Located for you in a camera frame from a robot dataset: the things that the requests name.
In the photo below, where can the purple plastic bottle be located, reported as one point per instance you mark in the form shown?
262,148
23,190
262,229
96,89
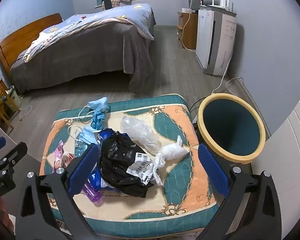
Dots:
93,195

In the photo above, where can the black plastic bag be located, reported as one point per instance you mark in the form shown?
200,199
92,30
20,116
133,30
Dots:
117,160

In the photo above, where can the wooden bed frame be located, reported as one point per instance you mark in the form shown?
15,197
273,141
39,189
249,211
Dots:
15,40

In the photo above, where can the clear plastic bag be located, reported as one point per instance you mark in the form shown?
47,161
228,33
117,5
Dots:
140,132

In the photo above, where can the wooden stool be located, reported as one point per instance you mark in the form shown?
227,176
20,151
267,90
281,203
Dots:
0,100

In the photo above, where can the white wardrobe door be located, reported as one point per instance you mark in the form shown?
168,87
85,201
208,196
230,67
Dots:
290,142

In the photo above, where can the blue printed quilt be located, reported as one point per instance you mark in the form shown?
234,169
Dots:
90,20

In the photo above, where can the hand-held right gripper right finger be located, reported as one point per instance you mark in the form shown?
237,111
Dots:
213,170

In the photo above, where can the pink wrapper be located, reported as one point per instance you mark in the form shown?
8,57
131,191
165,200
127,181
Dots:
58,155

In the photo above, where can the white air purifier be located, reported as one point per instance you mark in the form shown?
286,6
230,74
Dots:
215,42

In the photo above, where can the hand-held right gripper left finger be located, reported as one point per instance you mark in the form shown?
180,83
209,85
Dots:
82,168

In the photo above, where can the twisted blue face mask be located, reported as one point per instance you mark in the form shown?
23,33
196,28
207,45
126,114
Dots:
98,120

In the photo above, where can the white tissues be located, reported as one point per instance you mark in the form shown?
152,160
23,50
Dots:
172,152

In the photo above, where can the yellow rimmed teal trash bin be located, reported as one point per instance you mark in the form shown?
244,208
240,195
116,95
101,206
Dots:
230,130

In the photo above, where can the wooden cabinet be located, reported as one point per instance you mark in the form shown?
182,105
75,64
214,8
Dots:
190,32

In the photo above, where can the clear blue blister pack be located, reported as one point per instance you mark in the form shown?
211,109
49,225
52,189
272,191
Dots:
80,148

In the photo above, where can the bed with grey blanket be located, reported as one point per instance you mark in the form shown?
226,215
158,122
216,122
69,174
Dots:
90,50

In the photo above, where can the printed teal orange cushion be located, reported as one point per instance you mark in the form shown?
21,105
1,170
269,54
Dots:
180,130

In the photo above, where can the white box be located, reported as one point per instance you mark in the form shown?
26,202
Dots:
190,10

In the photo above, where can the white router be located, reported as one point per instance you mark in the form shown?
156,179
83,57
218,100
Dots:
220,6

